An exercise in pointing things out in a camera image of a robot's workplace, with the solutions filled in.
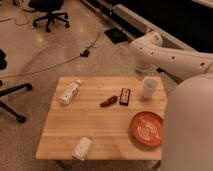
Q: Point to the white crumpled packet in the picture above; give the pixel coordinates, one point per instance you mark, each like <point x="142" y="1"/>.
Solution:
<point x="82" y="148"/>

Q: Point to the black office chair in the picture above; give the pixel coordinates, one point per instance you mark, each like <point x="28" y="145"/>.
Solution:
<point x="51" y="10"/>

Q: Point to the wooden table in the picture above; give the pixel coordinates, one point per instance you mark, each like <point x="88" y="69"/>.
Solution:
<point x="107" y="127"/>

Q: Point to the white translucent cup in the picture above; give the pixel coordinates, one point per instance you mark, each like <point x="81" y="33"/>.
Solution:
<point x="149" y="86"/>

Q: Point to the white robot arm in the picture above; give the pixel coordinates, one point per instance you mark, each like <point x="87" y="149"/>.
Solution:
<point x="188" y="120"/>

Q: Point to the orange ceramic plate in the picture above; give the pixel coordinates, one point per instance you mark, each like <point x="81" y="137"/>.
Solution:
<point x="146" y="127"/>

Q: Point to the black floor mat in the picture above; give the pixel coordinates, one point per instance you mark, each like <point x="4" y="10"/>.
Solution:
<point x="115" y="35"/>

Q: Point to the white plastic bottle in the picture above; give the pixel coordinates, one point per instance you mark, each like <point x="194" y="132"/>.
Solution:
<point x="70" y="92"/>

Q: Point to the red chili pepper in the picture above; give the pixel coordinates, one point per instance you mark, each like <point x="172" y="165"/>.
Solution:
<point x="109" y="101"/>

